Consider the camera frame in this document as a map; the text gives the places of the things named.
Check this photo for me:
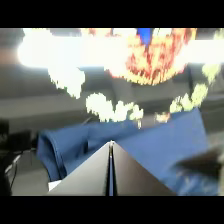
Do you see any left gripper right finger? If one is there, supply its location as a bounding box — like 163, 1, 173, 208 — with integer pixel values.
111, 140, 177, 197

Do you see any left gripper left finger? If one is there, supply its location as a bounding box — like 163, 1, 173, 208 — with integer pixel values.
48, 141, 112, 197

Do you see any blue garment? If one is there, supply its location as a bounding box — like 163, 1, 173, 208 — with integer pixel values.
36, 107, 221, 197

